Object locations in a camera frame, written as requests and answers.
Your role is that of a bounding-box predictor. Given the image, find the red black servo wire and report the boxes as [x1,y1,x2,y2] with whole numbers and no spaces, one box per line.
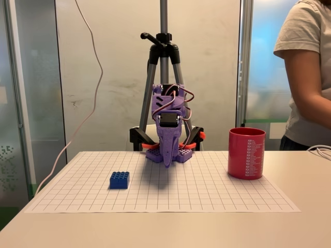
[161,84,195,122]

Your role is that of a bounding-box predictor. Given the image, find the white grid paper sheet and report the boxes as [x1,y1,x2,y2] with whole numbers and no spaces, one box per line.
[24,151,302,214]

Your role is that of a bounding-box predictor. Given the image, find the red cup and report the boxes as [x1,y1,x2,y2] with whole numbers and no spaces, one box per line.
[227,127,266,180]

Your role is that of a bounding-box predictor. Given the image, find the black orange table clamp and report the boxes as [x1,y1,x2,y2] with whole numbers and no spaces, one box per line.
[180,126,207,152]
[129,126,160,152]

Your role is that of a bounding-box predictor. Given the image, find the grey metal frame post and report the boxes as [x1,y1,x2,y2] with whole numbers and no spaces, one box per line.
[2,0,37,199]
[236,0,255,128]

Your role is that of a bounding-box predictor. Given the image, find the white cable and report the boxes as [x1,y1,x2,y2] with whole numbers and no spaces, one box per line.
[306,144,331,159]

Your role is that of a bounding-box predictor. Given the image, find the blue toy brick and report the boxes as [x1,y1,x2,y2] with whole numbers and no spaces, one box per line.
[108,171,130,190]

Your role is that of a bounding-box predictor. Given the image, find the person torso beige T-shirt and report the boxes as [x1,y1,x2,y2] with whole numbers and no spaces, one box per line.
[273,0,331,145]

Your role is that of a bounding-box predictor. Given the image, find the dark trousers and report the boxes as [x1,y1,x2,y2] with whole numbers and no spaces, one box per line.
[279,134,315,151]

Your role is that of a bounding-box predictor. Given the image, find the grey camera tripod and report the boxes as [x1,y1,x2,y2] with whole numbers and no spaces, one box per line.
[138,0,194,132]

